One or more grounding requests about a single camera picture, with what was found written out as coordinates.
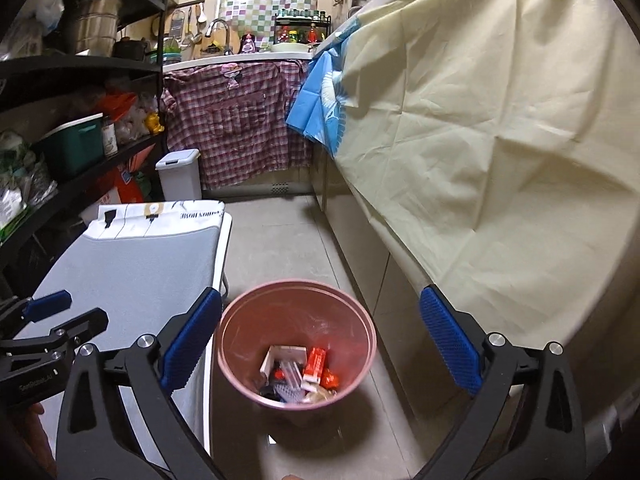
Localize blue cloth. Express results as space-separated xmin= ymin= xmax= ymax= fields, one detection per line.
xmin=285 ymin=17 xmax=361 ymax=153

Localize black shelf rack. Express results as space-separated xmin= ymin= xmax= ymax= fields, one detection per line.
xmin=0 ymin=0 xmax=171 ymax=281

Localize black pot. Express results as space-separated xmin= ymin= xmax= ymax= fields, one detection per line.
xmin=114 ymin=35 xmax=149 ymax=61

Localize hanging kitchen utensils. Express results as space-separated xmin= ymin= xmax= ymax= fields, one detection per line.
xmin=167 ymin=2 xmax=208 ymax=48

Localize white kitchen counter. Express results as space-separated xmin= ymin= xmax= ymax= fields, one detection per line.
xmin=162 ymin=45 xmax=321 ymax=72

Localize red plaid cloth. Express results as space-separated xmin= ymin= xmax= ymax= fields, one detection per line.
xmin=161 ymin=59 xmax=316 ymax=191

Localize white lidded bin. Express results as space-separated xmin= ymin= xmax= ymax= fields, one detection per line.
xmin=155 ymin=148 xmax=202 ymax=203

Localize black spice rack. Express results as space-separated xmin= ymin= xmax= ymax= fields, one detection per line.
xmin=274 ymin=9 xmax=328 ymax=46

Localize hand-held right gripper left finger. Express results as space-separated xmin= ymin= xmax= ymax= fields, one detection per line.
xmin=55 ymin=287 xmax=231 ymax=480

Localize white plastic bag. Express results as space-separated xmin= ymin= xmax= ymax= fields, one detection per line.
xmin=27 ymin=0 xmax=71 ymax=36

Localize person's left hand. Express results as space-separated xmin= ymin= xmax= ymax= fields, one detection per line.
xmin=10 ymin=402 xmax=55 ymax=467

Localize steel pot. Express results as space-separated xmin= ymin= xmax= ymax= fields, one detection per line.
xmin=75 ymin=0 xmax=123 ymax=56

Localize pink plastic bucket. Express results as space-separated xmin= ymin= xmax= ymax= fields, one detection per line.
xmin=216 ymin=281 xmax=377 ymax=411

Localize chrome faucet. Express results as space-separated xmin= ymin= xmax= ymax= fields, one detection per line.
xmin=205 ymin=18 xmax=233 ymax=56

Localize white label jar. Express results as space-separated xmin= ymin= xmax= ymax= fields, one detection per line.
xmin=101 ymin=115 xmax=118 ymax=156

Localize grey ironing board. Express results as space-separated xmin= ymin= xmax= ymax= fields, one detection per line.
xmin=7 ymin=199 xmax=234 ymax=466

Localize green white packet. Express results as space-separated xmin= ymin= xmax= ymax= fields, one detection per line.
xmin=0 ymin=195 xmax=31 ymax=241

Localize red white carton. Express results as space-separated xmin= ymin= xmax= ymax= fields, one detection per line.
xmin=301 ymin=347 xmax=329 ymax=381

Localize red orange box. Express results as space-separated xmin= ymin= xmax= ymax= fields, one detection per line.
xmin=107 ymin=167 xmax=151 ymax=206

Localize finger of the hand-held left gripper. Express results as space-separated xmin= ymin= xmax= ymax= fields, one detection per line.
xmin=0 ymin=307 xmax=109 ymax=361
xmin=0 ymin=290 xmax=72 ymax=333

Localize cream cloth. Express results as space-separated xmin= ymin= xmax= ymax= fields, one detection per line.
xmin=320 ymin=0 xmax=640 ymax=386

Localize beige cabinet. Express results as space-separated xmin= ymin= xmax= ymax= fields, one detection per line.
xmin=310 ymin=150 xmax=501 ymax=411

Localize green storage box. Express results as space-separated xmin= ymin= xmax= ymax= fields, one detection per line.
xmin=37 ymin=112 xmax=106 ymax=178

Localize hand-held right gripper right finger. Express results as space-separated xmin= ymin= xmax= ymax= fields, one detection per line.
xmin=415 ymin=284 xmax=586 ymax=480

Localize small white box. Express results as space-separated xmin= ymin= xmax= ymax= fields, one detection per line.
xmin=260 ymin=345 xmax=308 ymax=376

